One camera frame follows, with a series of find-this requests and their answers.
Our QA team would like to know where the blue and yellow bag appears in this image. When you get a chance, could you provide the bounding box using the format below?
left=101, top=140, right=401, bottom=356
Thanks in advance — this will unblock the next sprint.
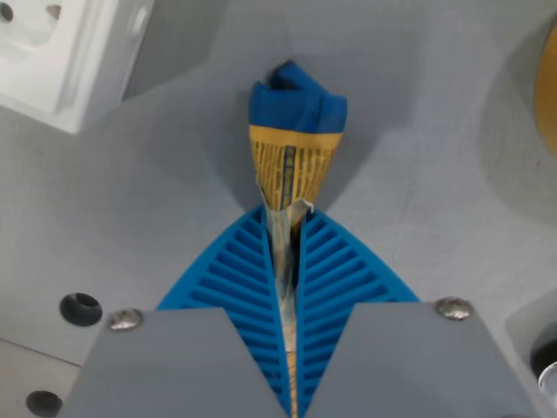
left=247, top=59, right=350, bottom=418

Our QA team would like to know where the white wall socket box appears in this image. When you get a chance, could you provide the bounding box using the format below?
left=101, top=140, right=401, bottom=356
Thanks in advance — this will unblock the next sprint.
left=0, top=0, right=157, bottom=136

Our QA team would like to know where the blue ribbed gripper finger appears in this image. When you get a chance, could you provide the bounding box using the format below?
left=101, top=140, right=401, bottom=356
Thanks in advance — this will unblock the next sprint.
left=298, top=211, right=545, bottom=418
left=60, top=207, right=292, bottom=418

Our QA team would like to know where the beige adhesive tape roll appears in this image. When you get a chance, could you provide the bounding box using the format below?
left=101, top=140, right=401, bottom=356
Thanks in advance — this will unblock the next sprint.
left=534, top=26, right=557, bottom=158

